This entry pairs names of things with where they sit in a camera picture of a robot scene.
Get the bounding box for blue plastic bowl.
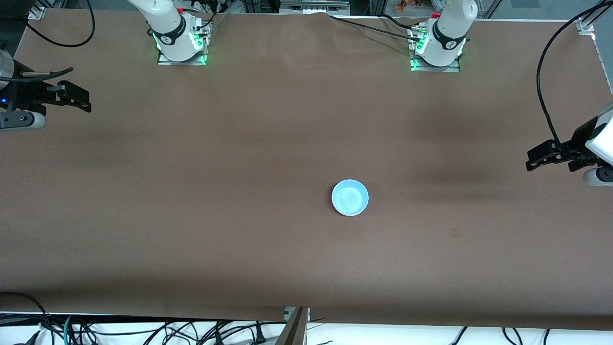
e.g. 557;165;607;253
331;179;370;217

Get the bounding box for brown table cover sheet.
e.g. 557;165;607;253
0;9;613;331

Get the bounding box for grey metal device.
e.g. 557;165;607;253
280;0;351;15

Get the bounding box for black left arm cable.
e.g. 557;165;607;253
536;0;613;145

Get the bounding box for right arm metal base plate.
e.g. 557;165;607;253
157;18;213;67

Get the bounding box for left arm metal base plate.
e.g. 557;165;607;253
408;25;462;73

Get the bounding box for black cable loop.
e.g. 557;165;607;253
0;292;51;345

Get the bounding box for tangled black cables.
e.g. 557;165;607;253
72;320;288;345

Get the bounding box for aluminium frame post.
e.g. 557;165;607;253
277;307;311;345

